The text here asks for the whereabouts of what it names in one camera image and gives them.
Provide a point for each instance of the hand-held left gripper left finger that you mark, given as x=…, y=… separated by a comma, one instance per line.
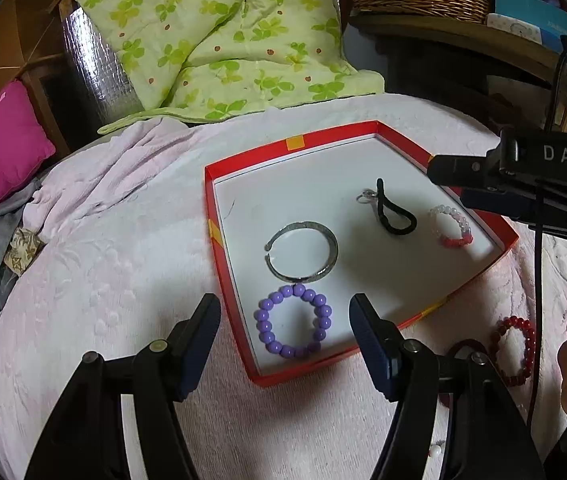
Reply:
x=197, y=350

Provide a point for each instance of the green clover quilt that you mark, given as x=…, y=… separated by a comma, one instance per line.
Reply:
x=213, y=35

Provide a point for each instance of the white patterned box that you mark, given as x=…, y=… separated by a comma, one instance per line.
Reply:
x=513, y=27

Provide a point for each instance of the light blue box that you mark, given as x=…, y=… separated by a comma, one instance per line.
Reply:
x=538, y=12

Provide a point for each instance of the silver bangle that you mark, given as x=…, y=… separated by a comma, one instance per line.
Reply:
x=299, y=225

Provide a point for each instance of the beige floral cloth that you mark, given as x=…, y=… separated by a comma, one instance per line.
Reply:
x=23, y=252

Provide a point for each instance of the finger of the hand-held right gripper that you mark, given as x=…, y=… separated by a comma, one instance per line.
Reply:
x=488, y=202
x=456, y=167

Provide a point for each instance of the red cardboard box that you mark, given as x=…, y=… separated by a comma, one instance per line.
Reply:
x=313, y=195

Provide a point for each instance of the magenta pillow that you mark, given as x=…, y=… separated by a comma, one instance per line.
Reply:
x=3, y=155

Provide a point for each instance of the brown wooden cabinet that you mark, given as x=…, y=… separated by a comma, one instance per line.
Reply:
x=8, y=35

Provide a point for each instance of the silver foil mat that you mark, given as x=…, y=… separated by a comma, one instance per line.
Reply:
x=93, y=70

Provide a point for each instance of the wooden side table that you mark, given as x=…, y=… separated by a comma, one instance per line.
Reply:
x=463, y=35

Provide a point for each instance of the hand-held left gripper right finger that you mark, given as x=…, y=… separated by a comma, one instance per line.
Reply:
x=369, y=350

